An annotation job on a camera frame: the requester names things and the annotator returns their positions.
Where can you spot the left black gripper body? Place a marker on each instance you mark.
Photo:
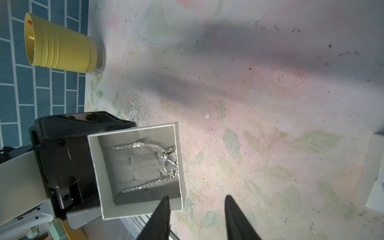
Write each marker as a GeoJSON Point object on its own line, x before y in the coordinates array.
{"type": "Point", "coordinates": [63, 155]}

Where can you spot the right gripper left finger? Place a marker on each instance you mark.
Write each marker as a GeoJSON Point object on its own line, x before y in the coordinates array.
{"type": "Point", "coordinates": [158, 227]}

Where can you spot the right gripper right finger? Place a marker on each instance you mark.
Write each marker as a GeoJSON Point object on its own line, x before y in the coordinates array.
{"type": "Point", "coordinates": [237, 225]}

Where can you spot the white jewelry box base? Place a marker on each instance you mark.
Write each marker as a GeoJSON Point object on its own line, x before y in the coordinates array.
{"type": "Point", "coordinates": [165, 135]}

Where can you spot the white jewelry box lid bow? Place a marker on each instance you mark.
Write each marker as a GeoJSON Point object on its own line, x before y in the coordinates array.
{"type": "Point", "coordinates": [371, 185]}

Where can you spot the grey foam insert card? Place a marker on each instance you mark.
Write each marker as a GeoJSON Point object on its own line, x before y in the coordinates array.
{"type": "Point", "coordinates": [142, 172]}

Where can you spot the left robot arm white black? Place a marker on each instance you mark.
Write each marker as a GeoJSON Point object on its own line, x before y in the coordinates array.
{"type": "Point", "coordinates": [24, 201]}

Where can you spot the yellow cup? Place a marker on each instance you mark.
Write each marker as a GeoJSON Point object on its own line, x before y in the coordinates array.
{"type": "Point", "coordinates": [57, 47]}

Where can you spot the markers in cup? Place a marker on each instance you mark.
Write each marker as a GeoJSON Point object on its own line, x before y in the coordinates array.
{"type": "Point", "coordinates": [31, 36]}

